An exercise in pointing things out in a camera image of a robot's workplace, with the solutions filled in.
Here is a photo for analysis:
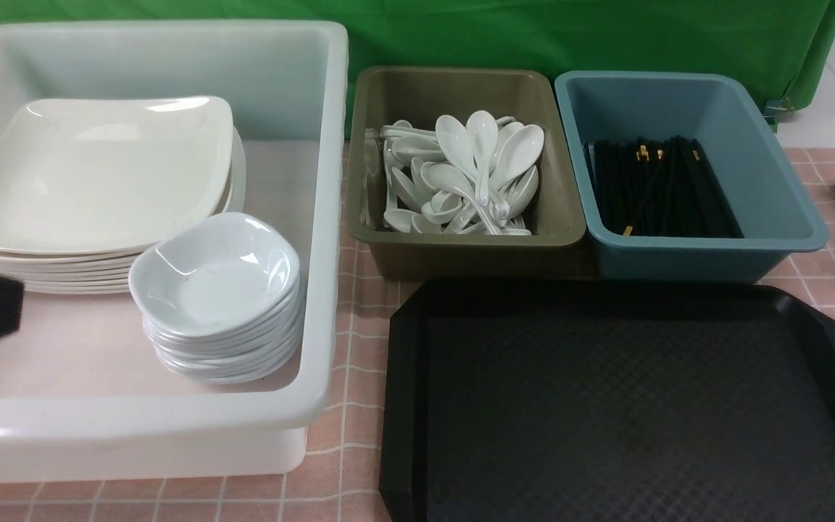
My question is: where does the stack of small white bowls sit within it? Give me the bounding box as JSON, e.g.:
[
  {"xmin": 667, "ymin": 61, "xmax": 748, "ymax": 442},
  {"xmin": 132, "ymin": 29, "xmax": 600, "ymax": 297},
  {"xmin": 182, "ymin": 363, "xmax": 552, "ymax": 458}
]
[{"xmin": 128, "ymin": 212, "xmax": 305, "ymax": 384}]

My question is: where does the green backdrop cloth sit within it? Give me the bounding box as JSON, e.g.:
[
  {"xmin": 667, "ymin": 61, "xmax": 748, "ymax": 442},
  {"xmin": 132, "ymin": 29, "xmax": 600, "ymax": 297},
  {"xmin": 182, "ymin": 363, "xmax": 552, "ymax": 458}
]
[{"xmin": 0, "ymin": 1, "xmax": 835, "ymax": 109}]

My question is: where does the stack of white square plates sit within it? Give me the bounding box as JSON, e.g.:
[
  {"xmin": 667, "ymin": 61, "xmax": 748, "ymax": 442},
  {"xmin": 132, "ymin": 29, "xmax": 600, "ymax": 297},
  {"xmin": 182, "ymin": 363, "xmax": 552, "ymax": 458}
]
[{"xmin": 0, "ymin": 129, "xmax": 246, "ymax": 295}]

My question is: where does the olive plastic bin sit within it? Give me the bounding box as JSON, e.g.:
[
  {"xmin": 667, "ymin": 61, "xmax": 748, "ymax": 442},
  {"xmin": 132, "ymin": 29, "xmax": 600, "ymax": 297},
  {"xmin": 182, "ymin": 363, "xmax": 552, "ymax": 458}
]
[{"xmin": 345, "ymin": 66, "xmax": 599, "ymax": 281}]

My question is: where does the metal binder clip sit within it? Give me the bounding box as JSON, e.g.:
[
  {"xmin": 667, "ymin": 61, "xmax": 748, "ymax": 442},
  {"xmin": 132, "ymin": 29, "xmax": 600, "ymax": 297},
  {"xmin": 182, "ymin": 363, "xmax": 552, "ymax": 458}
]
[{"xmin": 763, "ymin": 98, "xmax": 797, "ymax": 125}]

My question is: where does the large white square plate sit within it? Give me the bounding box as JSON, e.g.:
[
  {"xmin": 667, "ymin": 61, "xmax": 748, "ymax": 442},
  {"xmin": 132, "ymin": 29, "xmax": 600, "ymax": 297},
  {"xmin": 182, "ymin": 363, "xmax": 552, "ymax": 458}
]
[{"xmin": 0, "ymin": 96, "xmax": 234, "ymax": 255}]

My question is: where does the black chopsticks pile in bin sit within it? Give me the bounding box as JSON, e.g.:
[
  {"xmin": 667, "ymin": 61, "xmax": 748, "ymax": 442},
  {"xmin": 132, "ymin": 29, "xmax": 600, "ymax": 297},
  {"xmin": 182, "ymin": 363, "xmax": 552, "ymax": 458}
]
[{"xmin": 583, "ymin": 135, "xmax": 744, "ymax": 239}]

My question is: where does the pink checkered tablecloth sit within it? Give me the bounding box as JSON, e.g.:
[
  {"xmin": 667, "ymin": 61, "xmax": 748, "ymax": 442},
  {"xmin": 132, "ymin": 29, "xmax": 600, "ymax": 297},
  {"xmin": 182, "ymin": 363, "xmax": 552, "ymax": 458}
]
[{"xmin": 0, "ymin": 148, "xmax": 835, "ymax": 521}]

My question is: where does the large white plastic tub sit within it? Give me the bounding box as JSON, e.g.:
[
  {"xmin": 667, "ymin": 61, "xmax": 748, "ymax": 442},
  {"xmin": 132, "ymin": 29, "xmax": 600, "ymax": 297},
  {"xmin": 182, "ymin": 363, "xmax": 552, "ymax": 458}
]
[{"xmin": 0, "ymin": 20, "xmax": 349, "ymax": 484}]

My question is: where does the white spoons pile in bin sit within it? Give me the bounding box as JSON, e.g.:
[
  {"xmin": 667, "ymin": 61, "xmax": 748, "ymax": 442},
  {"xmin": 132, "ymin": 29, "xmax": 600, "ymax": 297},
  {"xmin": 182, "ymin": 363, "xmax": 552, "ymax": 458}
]
[{"xmin": 360, "ymin": 110, "xmax": 546, "ymax": 236}]

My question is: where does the teal plastic bin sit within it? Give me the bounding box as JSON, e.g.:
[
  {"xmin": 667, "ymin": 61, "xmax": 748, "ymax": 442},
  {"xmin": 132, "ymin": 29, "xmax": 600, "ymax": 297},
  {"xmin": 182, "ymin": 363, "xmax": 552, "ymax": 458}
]
[{"xmin": 554, "ymin": 70, "xmax": 829, "ymax": 282}]

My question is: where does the black plastic serving tray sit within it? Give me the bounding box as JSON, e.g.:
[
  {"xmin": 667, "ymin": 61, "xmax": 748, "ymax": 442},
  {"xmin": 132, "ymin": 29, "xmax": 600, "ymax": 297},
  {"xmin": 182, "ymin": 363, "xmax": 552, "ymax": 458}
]
[{"xmin": 378, "ymin": 278, "xmax": 835, "ymax": 521}]

